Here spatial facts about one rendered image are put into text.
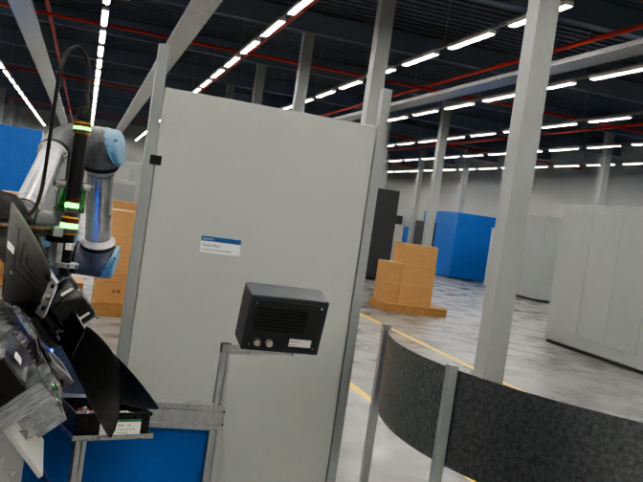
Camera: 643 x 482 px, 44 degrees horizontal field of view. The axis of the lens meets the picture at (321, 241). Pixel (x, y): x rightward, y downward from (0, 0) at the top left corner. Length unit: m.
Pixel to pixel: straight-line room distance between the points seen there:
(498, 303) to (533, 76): 2.36
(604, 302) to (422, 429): 9.04
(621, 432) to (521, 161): 5.79
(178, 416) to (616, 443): 1.52
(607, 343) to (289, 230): 8.74
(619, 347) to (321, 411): 8.23
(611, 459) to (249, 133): 2.22
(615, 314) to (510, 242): 3.95
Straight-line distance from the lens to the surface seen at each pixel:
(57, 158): 2.60
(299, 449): 4.33
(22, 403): 1.80
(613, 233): 12.47
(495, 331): 8.61
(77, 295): 1.99
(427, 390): 3.57
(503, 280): 8.58
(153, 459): 2.65
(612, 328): 12.26
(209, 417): 2.62
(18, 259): 1.80
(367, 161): 4.22
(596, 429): 3.10
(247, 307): 2.54
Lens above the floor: 1.50
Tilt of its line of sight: 2 degrees down
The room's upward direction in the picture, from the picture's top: 8 degrees clockwise
